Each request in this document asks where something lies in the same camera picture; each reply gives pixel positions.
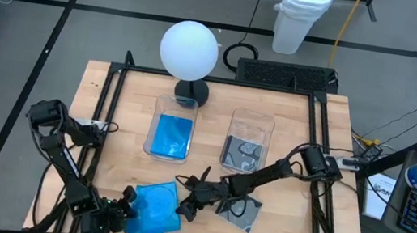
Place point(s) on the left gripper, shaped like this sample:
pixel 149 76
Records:
pixel 104 220

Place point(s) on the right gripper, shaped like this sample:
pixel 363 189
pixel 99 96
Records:
pixel 207 194

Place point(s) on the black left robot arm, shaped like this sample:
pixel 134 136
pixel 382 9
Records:
pixel 63 161

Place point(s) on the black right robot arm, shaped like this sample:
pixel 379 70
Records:
pixel 261 177

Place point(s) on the clear plastic bin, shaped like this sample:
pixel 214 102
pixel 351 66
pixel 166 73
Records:
pixel 250 122
pixel 173 105

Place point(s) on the white globe table lamp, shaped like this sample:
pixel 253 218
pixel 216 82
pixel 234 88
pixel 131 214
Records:
pixel 189 50

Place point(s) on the black perforated metal box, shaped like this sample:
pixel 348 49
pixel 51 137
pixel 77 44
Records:
pixel 279 75

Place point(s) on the white paper sheet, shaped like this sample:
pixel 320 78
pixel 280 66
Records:
pixel 377 197

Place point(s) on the white trash bin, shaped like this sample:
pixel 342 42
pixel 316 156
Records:
pixel 297 23

